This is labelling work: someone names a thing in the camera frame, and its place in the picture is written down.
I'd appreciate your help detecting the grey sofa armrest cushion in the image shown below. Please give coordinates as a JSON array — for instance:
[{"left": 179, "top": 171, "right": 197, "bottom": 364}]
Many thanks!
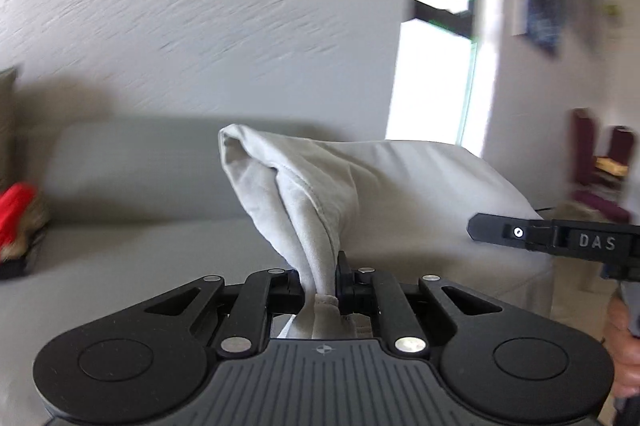
[{"left": 345, "top": 140, "right": 556, "bottom": 322}]

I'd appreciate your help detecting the olive throw pillow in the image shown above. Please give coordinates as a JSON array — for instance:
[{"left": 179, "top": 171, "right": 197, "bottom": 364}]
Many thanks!
[{"left": 0, "top": 66, "right": 20, "bottom": 202}]

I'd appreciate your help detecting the person's right hand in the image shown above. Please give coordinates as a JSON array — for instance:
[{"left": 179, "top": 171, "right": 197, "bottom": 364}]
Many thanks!
[{"left": 602, "top": 291, "right": 640, "bottom": 399}]

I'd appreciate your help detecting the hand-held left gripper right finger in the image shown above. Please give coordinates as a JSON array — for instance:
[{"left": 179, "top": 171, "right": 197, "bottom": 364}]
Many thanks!
[{"left": 336, "top": 251, "right": 503, "bottom": 357}]

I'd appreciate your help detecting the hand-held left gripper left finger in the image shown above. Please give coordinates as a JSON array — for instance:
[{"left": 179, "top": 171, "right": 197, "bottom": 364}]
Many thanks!
[{"left": 145, "top": 268, "right": 306, "bottom": 354}]

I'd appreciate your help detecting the white t-shirt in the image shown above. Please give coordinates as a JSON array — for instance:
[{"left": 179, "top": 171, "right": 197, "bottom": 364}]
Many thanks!
[{"left": 218, "top": 123, "right": 373, "bottom": 341}]

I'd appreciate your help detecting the tan garment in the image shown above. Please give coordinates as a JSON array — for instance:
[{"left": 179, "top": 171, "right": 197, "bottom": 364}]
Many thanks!
[{"left": 0, "top": 196, "right": 51, "bottom": 262}]

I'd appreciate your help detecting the grey sofa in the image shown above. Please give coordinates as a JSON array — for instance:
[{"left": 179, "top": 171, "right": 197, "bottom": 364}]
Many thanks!
[{"left": 0, "top": 116, "right": 556, "bottom": 426}]

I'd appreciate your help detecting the grey sofa back cushion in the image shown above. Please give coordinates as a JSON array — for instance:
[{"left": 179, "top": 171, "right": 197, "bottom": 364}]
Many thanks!
[{"left": 45, "top": 116, "right": 326, "bottom": 227}]

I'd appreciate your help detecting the wooden table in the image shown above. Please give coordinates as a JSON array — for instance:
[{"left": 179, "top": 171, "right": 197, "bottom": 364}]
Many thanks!
[{"left": 594, "top": 157, "right": 627, "bottom": 175}]

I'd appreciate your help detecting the maroon chair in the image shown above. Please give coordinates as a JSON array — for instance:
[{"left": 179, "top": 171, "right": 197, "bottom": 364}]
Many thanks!
[
  {"left": 570, "top": 107, "right": 631, "bottom": 223},
  {"left": 605, "top": 125, "right": 635, "bottom": 172}
]

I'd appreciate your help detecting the red garment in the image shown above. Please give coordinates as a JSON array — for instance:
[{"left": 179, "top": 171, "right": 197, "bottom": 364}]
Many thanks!
[{"left": 0, "top": 183, "right": 38, "bottom": 247}]

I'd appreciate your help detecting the window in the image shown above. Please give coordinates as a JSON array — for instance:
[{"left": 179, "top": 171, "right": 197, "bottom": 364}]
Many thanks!
[{"left": 385, "top": 0, "right": 481, "bottom": 157}]

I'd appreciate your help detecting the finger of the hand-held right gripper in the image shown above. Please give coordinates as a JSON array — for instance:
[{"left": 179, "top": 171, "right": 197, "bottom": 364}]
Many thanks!
[{"left": 467, "top": 213, "right": 556, "bottom": 252}]

